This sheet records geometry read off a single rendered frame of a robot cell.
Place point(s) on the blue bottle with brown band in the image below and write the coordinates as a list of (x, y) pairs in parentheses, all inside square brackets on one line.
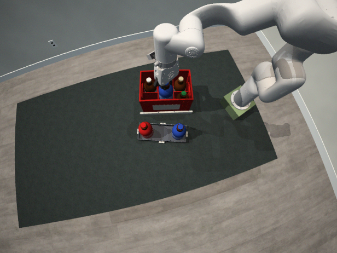
[(178, 131)]

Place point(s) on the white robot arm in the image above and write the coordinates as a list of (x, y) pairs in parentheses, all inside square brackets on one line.
[(308, 27)]

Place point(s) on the red bottle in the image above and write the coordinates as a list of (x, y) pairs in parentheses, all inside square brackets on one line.
[(146, 130)]

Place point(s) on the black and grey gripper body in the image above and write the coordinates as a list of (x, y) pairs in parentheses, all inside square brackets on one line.
[(165, 75)]

